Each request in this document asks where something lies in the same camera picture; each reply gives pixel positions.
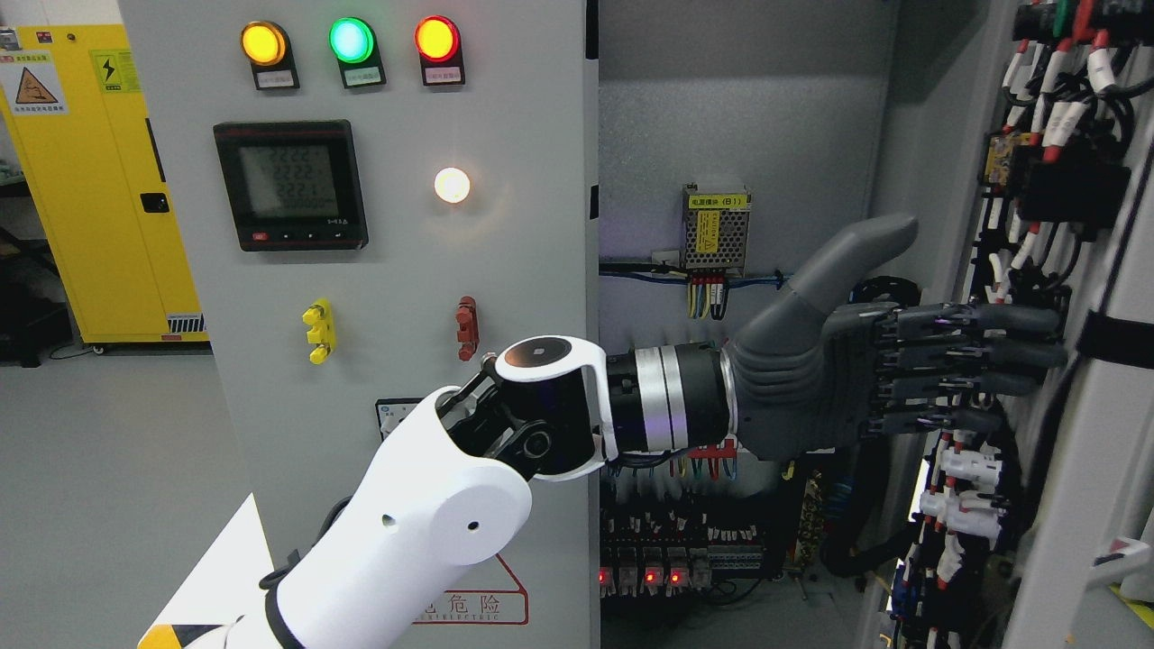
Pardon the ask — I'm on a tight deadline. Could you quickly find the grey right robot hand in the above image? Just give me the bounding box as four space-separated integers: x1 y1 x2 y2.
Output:
724 214 1067 462

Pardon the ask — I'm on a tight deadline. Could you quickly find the grey cabinet door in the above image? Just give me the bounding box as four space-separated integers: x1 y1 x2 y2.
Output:
120 1 600 648
870 1 1151 648

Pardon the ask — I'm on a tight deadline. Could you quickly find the metal mesh power supply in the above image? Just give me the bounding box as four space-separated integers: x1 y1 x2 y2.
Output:
681 182 754 277

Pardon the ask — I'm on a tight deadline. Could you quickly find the relay terminal block row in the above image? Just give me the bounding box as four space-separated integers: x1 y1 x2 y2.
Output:
597 493 782 605

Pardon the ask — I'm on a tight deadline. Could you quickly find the red electric hazard sticker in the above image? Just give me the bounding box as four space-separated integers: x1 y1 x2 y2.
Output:
415 554 530 626

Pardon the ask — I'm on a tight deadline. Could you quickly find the white indicator light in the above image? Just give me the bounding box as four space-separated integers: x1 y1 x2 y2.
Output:
434 166 472 206

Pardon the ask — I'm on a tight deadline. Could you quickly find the red indicator light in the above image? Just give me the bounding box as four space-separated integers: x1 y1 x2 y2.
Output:
415 14 466 87

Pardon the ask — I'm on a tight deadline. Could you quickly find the black digital power meter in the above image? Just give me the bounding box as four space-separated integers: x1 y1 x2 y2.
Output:
213 119 370 253

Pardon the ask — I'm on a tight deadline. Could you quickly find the green indicator light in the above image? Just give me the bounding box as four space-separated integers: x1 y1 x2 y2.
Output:
328 16 387 89

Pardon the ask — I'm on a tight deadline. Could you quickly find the yellow indicator light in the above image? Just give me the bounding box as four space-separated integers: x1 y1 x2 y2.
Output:
240 21 300 91

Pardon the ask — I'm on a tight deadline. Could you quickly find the yellow safety cabinet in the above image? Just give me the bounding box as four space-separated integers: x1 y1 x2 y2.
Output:
3 24 207 348

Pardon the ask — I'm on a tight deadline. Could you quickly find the black white rotary switch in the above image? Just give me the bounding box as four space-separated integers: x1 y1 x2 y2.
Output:
375 398 422 441

